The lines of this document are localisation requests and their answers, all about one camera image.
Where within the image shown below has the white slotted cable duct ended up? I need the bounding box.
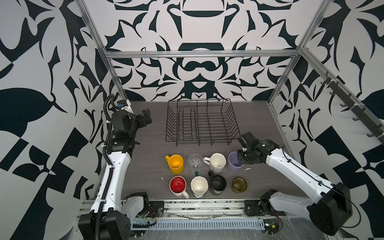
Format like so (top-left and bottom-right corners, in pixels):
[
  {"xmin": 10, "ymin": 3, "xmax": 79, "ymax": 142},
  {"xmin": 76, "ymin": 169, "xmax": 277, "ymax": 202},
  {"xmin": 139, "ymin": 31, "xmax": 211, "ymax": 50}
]
[{"xmin": 132, "ymin": 219, "xmax": 265, "ymax": 231}]

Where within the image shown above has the olive green glass cup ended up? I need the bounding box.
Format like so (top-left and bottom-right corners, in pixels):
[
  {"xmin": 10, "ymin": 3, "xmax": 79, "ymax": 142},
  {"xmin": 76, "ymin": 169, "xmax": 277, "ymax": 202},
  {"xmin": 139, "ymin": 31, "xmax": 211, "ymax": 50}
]
[{"xmin": 231, "ymin": 177, "xmax": 248, "ymax": 193}]

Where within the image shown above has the white ceramic mug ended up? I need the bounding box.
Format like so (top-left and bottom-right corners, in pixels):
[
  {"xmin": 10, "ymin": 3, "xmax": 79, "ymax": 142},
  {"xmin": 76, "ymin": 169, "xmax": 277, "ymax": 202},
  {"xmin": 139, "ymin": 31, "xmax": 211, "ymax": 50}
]
[{"xmin": 203, "ymin": 153, "xmax": 227, "ymax": 173}]

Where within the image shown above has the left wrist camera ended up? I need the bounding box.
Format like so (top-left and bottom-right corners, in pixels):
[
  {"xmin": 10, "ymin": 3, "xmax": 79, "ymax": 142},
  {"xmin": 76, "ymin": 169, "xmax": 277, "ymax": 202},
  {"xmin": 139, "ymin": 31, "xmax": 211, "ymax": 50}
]
[{"xmin": 118, "ymin": 100, "xmax": 134, "ymax": 113}]

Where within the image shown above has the lavender plastic cup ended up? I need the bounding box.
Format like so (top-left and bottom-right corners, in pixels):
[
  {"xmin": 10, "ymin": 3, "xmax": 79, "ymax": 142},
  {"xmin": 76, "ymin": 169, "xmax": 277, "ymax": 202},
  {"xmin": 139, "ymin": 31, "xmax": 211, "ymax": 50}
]
[{"xmin": 228, "ymin": 152, "xmax": 244, "ymax": 174}]

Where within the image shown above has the black wire dish rack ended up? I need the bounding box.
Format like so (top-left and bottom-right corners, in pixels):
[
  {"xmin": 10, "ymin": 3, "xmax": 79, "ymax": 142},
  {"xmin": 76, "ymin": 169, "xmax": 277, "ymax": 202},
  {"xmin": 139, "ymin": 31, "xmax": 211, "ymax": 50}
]
[{"xmin": 166, "ymin": 99, "xmax": 240, "ymax": 146}]

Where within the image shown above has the wall hook rail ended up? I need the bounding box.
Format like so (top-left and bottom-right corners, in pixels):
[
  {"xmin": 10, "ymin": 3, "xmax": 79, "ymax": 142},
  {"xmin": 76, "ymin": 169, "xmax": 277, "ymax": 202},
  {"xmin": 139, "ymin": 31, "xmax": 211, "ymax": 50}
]
[{"xmin": 320, "ymin": 72, "xmax": 384, "ymax": 145}]

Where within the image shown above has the clear glass cup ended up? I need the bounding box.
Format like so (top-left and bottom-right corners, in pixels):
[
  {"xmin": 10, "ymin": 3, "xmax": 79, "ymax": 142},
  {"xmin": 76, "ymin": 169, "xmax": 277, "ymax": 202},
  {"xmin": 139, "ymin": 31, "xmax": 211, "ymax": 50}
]
[{"xmin": 188, "ymin": 154, "xmax": 203, "ymax": 173}]

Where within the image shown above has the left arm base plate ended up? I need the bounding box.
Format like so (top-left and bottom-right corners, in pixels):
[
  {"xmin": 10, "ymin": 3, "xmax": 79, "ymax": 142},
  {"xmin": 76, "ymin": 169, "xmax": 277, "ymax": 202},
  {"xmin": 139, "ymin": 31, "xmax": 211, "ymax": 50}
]
[{"xmin": 137, "ymin": 201, "xmax": 165, "ymax": 218}]

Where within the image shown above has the small green circuit board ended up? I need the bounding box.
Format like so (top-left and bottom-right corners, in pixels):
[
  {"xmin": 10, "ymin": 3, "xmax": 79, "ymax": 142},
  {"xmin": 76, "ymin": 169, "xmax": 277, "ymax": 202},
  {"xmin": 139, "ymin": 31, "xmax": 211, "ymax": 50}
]
[{"xmin": 263, "ymin": 219, "xmax": 282, "ymax": 236}]

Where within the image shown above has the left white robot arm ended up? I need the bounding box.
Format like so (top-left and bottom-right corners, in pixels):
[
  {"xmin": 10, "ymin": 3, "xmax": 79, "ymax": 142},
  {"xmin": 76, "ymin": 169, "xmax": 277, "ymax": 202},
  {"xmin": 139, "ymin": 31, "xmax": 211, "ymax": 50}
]
[{"xmin": 78, "ymin": 94, "xmax": 152, "ymax": 240}]

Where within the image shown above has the aluminium frame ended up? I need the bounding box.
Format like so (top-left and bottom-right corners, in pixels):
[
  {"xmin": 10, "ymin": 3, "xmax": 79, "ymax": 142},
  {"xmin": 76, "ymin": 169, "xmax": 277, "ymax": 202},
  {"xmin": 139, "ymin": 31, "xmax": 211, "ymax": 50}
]
[{"xmin": 74, "ymin": 0, "xmax": 384, "ymax": 151}]

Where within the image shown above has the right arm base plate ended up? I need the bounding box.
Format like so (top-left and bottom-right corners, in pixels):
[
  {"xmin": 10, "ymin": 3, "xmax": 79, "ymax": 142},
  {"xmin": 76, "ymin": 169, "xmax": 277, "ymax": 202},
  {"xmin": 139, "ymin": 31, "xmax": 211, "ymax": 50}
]
[{"xmin": 244, "ymin": 200, "xmax": 271, "ymax": 217}]

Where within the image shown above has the yellow mug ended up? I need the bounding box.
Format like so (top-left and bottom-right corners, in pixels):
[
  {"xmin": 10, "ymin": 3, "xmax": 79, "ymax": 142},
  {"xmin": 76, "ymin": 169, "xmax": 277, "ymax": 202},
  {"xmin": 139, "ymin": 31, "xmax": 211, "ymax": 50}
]
[{"xmin": 165, "ymin": 155, "xmax": 184, "ymax": 175}]

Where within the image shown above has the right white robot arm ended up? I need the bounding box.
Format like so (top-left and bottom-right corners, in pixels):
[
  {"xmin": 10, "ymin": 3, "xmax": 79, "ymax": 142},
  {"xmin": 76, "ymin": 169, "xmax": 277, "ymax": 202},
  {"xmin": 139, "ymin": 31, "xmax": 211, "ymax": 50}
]
[{"xmin": 237, "ymin": 132, "xmax": 353, "ymax": 236}]

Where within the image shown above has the cream mug green handle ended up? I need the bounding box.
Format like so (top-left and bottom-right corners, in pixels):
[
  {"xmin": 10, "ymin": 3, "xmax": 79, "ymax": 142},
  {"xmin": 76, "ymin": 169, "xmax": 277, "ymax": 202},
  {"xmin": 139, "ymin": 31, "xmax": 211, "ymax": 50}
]
[{"xmin": 191, "ymin": 171, "xmax": 209, "ymax": 198}]

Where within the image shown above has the red and white mug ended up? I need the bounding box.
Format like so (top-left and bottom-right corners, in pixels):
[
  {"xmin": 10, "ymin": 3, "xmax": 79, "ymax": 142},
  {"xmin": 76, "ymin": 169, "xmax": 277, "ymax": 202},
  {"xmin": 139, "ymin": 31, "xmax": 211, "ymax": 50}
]
[{"xmin": 169, "ymin": 176, "xmax": 190, "ymax": 199}]

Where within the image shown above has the black mug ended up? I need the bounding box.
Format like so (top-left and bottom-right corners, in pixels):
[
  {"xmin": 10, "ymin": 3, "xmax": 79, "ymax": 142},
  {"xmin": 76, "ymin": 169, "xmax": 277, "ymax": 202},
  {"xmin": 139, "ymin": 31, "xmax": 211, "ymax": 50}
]
[{"xmin": 209, "ymin": 171, "xmax": 227, "ymax": 196}]

